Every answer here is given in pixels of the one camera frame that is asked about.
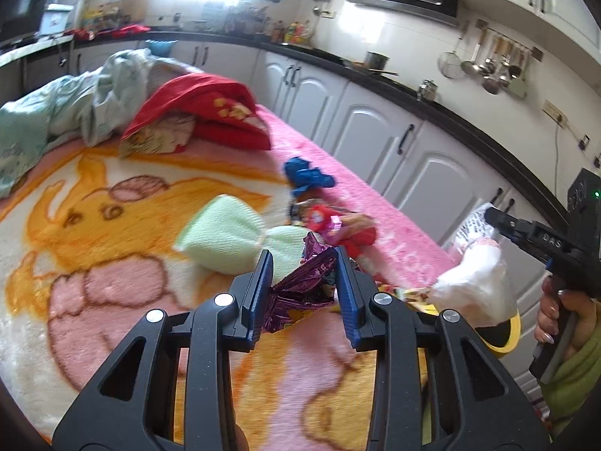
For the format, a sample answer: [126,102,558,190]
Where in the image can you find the person's right forearm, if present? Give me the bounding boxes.
[539,329,601,439]

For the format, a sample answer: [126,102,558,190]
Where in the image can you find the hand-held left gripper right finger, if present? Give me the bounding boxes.
[331,245,550,451]

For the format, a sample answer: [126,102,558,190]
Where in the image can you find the person's right hand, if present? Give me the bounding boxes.
[534,276,601,353]

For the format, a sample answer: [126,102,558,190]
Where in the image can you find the metal strainer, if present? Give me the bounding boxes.
[438,33,465,80]

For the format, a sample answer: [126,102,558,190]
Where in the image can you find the white lower kitchen cabinets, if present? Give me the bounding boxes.
[23,40,569,395]

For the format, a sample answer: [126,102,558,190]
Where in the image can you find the purple foil wrapper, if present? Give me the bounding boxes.
[263,232,340,334]

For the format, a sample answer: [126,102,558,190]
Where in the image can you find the blue crumpled plastic bag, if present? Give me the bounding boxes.
[283,156,337,198]

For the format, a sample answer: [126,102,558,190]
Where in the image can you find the white plastic bag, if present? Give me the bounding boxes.
[429,202,517,327]

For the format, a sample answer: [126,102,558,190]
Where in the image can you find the metal pot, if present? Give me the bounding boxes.
[364,51,400,77]

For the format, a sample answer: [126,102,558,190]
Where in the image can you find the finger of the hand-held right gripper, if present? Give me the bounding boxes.
[483,207,541,253]

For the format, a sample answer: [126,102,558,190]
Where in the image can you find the colourful snack packet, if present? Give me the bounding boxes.
[300,200,349,246]

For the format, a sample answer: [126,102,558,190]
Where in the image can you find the pink printed blanket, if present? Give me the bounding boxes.
[0,103,458,447]

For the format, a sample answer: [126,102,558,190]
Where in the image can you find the wall utensil rail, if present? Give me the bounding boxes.
[476,19,545,62]

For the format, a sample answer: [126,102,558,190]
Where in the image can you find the yellow snack wrapper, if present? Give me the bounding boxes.
[376,284,439,315]

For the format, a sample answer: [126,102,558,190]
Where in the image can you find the cluster of condiment bottles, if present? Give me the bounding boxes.
[225,5,315,47]

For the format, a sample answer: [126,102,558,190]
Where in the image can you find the black kitchen countertop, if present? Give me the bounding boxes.
[0,26,583,226]

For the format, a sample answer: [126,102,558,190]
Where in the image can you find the metal ladle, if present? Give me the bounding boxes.
[461,42,482,76]
[481,56,502,95]

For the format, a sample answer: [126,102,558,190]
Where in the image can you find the pale teal cloth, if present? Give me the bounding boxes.
[0,49,160,198]

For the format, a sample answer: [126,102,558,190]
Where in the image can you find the wall power outlet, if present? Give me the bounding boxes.
[542,98,566,125]

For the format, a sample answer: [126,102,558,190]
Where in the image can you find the brown snack wrapper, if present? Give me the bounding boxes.
[287,187,320,221]

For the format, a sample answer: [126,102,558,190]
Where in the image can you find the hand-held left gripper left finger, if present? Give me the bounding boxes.
[51,249,275,451]

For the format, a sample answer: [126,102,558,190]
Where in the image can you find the light blue box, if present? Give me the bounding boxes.
[40,5,76,36]

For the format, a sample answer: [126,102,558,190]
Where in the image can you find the red cloth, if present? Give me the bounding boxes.
[70,23,151,41]

